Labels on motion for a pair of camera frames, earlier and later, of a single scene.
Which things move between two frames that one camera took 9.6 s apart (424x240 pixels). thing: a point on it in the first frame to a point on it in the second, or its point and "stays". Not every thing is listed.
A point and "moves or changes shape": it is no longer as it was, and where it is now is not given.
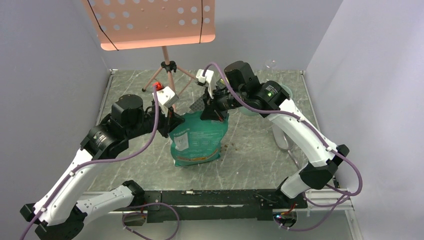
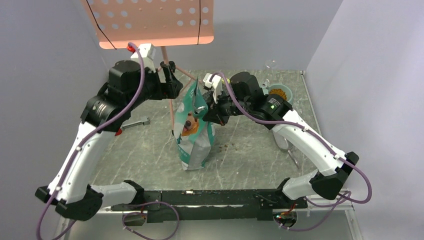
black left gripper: x=169 y=123 to x=169 y=89
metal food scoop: x=285 y=142 stays
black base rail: x=217 y=205 stays
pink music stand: x=127 y=24 stays
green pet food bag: x=197 y=140 moves or changes shape
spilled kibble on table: x=226 y=145 stays
